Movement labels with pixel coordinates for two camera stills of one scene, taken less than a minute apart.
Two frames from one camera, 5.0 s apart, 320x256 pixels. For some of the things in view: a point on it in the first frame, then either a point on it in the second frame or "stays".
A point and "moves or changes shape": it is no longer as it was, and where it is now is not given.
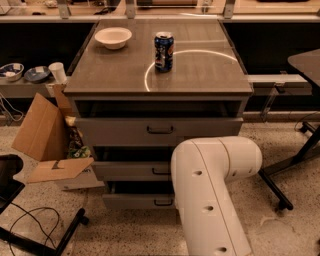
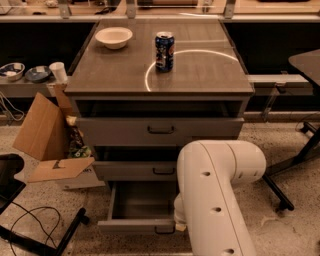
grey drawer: (139, 195) moves or changes shape
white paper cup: (58, 71) stays
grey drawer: (132, 171) stays
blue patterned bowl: (11, 72) stays
